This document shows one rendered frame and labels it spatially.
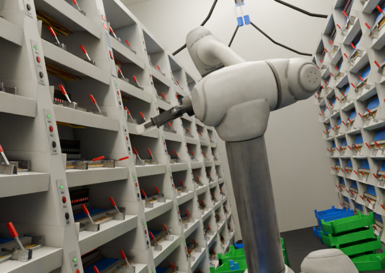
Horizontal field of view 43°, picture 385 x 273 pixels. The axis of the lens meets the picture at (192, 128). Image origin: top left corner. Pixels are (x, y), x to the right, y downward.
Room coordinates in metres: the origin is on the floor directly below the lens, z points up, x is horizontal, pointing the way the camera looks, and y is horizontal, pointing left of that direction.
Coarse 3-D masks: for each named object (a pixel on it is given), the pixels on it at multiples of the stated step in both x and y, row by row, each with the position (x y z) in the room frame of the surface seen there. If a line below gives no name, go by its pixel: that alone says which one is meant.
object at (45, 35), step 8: (48, 32) 1.91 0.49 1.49; (48, 40) 1.90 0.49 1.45; (48, 80) 1.83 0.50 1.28; (56, 80) 1.90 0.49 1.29; (56, 88) 1.89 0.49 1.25; (64, 88) 1.97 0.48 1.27; (64, 128) 1.89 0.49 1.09; (72, 128) 1.97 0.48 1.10; (64, 136) 1.88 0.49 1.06; (72, 136) 1.96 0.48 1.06
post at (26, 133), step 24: (0, 0) 1.26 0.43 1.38; (24, 24) 1.26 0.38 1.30; (0, 48) 1.26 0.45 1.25; (24, 48) 1.25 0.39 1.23; (0, 72) 1.26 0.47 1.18; (24, 72) 1.26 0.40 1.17; (48, 96) 1.33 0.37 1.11; (0, 120) 1.27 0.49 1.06; (24, 120) 1.26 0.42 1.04; (0, 144) 1.27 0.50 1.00; (24, 144) 1.26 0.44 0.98; (48, 144) 1.27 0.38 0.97; (48, 192) 1.25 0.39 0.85; (0, 216) 1.27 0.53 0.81; (24, 216) 1.27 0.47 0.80; (48, 216) 1.26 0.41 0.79; (72, 216) 1.34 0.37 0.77; (72, 240) 1.31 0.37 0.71
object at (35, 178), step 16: (0, 160) 1.27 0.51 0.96; (16, 160) 1.24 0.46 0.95; (32, 160) 1.25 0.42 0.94; (48, 160) 1.25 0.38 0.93; (0, 176) 1.02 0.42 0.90; (16, 176) 1.09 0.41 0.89; (32, 176) 1.16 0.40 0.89; (48, 176) 1.25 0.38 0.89; (0, 192) 1.03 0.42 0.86; (16, 192) 1.09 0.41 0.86; (32, 192) 1.17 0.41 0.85
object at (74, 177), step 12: (72, 156) 1.86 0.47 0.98; (84, 156) 1.97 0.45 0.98; (96, 156) 1.96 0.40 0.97; (108, 156) 1.95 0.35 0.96; (120, 156) 1.95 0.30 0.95; (96, 168) 1.68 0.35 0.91; (108, 168) 1.73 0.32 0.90; (120, 168) 1.84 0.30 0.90; (72, 180) 1.40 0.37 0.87; (84, 180) 1.49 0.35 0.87; (96, 180) 1.60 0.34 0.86; (108, 180) 1.71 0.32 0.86
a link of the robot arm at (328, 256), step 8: (312, 256) 1.40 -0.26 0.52; (320, 256) 1.39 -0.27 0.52; (328, 256) 1.38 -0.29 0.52; (336, 256) 1.38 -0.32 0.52; (344, 256) 1.39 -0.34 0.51; (304, 264) 1.41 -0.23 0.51; (312, 264) 1.38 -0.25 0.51; (320, 264) 1.37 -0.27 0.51; (328, 264) 1.36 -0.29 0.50; (336, 264) 1.36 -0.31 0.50; (344, 264) 1.37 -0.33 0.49; (352, 264) 1.39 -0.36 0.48; (304, 272) 1.41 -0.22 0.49; (312, 272) 1.38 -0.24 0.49; (320, 272) 1.36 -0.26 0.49; (328, 272) 1.35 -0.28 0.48; (336, 272) 1.35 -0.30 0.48; (344, 272) 1.36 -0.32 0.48; (352, 272) 1.37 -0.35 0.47
